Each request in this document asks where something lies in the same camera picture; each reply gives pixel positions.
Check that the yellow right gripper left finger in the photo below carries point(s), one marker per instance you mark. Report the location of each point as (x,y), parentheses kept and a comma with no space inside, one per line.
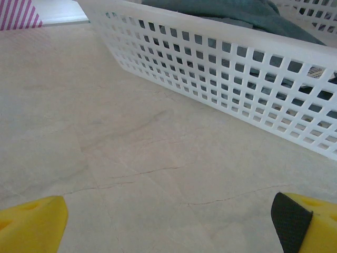
(29,226)

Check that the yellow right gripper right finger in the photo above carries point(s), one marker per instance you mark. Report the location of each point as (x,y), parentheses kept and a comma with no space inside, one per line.
(313,229)

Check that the blue-grey t-shirt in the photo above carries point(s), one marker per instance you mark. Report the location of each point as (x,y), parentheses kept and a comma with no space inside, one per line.
(237,11)

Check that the small printed basket label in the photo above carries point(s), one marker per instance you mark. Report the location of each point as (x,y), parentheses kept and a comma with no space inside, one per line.
(315,71)

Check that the white plastic lattice basket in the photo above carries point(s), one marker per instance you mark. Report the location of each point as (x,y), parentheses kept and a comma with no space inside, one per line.
(184,26)

